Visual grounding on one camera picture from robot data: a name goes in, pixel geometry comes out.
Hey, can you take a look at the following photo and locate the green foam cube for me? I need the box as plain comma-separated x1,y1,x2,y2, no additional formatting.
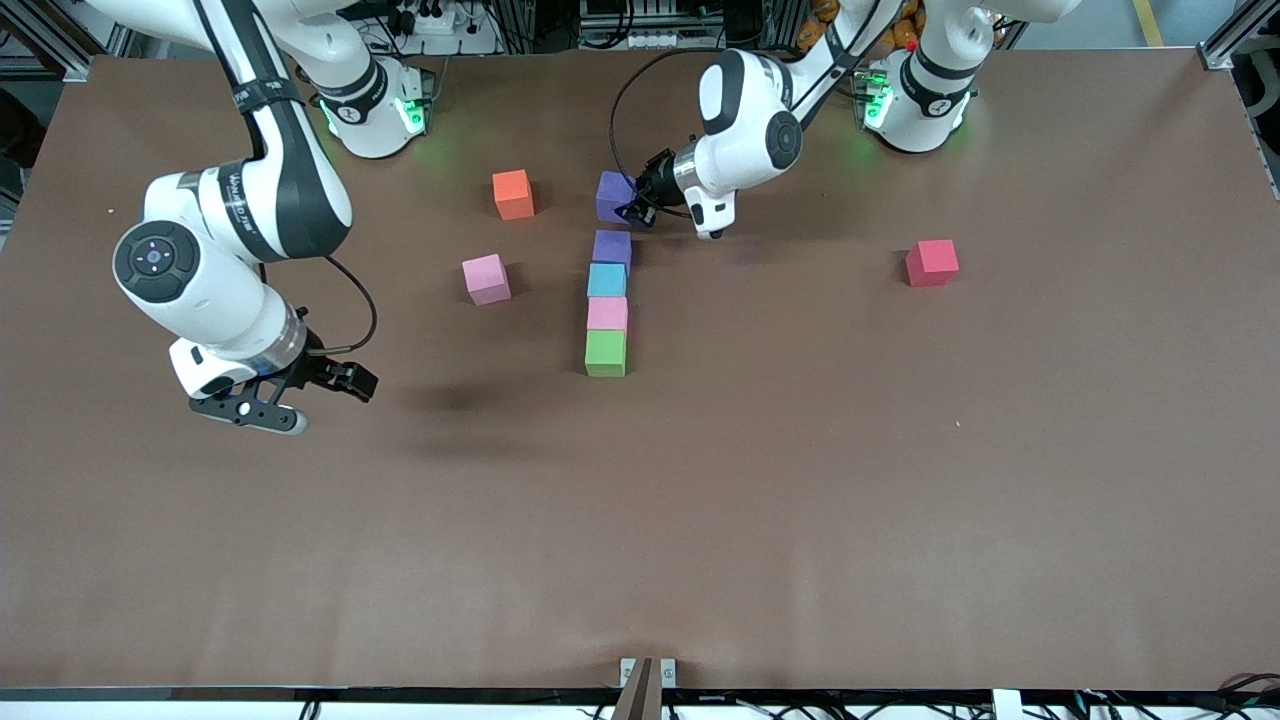
584,329,628,379

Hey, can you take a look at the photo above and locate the orange foam cube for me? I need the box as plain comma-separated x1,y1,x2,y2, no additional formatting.
492,169,536,221

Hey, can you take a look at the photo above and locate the white power strip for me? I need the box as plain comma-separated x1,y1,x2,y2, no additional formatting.
385,0,471,36
578,0,721,51

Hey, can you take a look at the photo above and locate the red foam cube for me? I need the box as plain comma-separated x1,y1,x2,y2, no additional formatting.
905,239,960,288

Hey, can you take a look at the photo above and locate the orange toy pile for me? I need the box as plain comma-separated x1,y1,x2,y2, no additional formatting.
800,0,921,51

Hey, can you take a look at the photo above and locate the black table edge strip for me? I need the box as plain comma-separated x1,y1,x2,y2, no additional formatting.
0,686,1280,706

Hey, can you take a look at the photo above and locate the brown support pole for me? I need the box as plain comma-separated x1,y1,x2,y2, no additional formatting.
610,657,664,720

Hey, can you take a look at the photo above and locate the brown table mat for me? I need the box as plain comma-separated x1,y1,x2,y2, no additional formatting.
0,45,1280,693

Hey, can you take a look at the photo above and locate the aluminium frame post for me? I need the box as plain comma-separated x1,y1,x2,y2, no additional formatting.
0,0,111,81
1200,0,1280,71

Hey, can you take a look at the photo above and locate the small metal bracket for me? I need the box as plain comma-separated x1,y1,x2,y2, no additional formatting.
619,657,677,691

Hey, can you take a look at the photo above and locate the black cable bundle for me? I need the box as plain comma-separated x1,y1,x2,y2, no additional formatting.
1070,675,1280,720

